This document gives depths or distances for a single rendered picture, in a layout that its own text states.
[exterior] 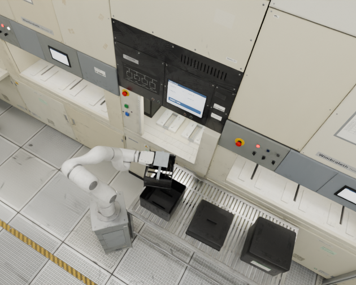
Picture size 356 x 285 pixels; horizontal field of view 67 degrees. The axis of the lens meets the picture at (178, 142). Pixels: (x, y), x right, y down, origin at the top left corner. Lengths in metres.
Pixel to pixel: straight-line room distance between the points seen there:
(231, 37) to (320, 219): 1.67
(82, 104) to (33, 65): 0.82
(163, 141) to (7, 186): 1.91
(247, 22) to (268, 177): 1.48
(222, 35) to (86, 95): 1.80
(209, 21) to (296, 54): 0.45
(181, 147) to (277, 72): 1.26
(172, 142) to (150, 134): 0.21
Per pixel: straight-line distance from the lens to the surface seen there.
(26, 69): 3.41
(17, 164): 3.70
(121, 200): 2.34
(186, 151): 2.45
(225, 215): 2.25
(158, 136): 2.53
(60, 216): 3.23
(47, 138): 3.80
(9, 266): 3.23
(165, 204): 2.31
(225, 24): 1.46
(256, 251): 2.07
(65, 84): 3.09
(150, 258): 2.97
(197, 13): 1.51
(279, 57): 1.47
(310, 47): 1.42
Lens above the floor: 2.90
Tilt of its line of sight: 54 degrees down
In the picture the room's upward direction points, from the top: 9 degrees clockwise
